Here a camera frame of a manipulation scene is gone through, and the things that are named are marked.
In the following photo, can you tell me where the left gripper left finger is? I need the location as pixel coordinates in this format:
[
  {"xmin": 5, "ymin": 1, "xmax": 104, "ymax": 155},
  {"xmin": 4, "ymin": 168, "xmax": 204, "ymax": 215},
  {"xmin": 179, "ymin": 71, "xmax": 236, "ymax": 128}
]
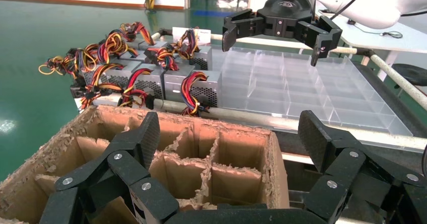
[{"xmin": 39, "ymin": 111, "xmax": 181, "ymax": 224}]

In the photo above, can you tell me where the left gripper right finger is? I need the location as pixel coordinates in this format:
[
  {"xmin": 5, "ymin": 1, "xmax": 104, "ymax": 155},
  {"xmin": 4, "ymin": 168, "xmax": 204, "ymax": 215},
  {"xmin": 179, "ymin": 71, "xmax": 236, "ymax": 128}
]
[{"xmin": 298, "ymin": 110, "xmax": 427, "ymax": 224}]

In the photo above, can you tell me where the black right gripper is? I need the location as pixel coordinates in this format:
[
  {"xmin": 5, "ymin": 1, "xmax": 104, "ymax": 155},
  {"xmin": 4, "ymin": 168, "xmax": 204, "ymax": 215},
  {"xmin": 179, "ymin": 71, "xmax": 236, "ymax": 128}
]
[{"xmin": 222, "ymin": 0, "xmax": 343, "ymax": 67}]

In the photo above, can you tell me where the clear acrylic divided tray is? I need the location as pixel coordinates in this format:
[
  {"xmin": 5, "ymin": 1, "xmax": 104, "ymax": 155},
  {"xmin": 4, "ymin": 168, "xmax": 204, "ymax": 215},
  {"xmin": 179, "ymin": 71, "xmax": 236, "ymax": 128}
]
[{"xmin": 211, "ymin": 45, "xmax": 414, "ymax": 138}]

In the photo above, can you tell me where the brown divided cardboard box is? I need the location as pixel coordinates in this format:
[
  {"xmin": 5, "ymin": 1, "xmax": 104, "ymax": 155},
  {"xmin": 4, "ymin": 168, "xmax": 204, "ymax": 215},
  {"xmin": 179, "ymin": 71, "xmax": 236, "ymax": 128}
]
[{"xmin": 0, "ymin": 105, "xmax": 290, "ymax": 224}]

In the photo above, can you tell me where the black round stool seat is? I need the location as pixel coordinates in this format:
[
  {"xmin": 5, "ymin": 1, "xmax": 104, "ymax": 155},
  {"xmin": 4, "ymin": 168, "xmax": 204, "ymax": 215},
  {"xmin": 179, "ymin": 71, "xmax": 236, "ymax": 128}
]
[{"xmin": 393, "ymin": 63, "xmax": 427, "ymax": 87}]

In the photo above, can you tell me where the white background table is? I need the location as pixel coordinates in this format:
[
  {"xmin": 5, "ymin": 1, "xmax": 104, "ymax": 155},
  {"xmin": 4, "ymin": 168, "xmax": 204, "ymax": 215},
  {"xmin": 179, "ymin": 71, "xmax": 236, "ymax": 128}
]
[{"xmin": 317, "ymin": 11, "xmax": 427, "ymax": 83}]

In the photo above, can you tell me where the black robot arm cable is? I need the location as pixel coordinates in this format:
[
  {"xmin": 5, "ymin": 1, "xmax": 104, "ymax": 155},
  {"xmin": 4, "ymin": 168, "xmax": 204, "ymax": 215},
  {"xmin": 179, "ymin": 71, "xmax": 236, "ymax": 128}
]
[{"xmin": 329, "ymin": 0, "xmax": 374, "ymax": 20}]

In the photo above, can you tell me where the silver power supply with cables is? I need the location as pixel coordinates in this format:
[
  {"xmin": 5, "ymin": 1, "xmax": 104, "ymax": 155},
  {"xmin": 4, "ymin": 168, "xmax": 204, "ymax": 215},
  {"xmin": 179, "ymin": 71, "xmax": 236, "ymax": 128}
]
[
  {"xmin": 70, "ymin": 60, "xmax": 143, "ymax": 110},
  {"xmin": 38, "ymin": 44, "xmax": 98, "ymax": 79},
  {"xmin": 173, "ymin": 28, "xmax": 213, "ymax": 71},
  {"xmin": 119, "ymin": 22, "xmax": 155, "ymax": 61},
  {"xmin": 118, "ymin": 64, "xmax": 196, "ymax": 110},
  {"xmin": 138, "ymin": 40, "xmax": 180, "ymax": 71},
  {"xmin": 165, "ymin": 70, "xmax": 223, "ymax": 117},
  {"xmin": 97, "ymin": 32, "xmax": 139, "ymax": 63}
]

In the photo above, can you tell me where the thin black coiled cable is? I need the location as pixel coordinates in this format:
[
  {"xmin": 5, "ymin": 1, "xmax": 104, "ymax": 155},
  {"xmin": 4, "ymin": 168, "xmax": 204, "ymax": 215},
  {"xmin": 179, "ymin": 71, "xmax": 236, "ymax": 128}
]
[{"xmin": 346, "ymin": 19, "xmax": 404, "ymax": 39}]

